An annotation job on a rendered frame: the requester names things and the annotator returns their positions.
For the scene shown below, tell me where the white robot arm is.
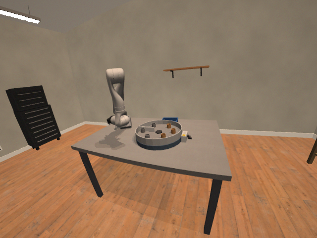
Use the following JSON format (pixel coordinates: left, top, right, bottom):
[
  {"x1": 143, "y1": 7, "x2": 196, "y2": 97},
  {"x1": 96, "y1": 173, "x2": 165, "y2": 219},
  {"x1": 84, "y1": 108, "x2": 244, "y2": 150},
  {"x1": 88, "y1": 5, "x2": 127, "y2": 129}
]
[{"x1": 106, "y1": 68, "x2": 130, "y2": 127}]

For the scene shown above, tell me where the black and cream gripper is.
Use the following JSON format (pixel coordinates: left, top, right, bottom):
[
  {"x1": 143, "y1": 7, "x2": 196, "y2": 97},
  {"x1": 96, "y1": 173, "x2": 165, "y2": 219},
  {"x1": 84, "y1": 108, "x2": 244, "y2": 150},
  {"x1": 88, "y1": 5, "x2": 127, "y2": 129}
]
[{"x1": 107, "y1": 116, "x2": 119, "y2": 130}]

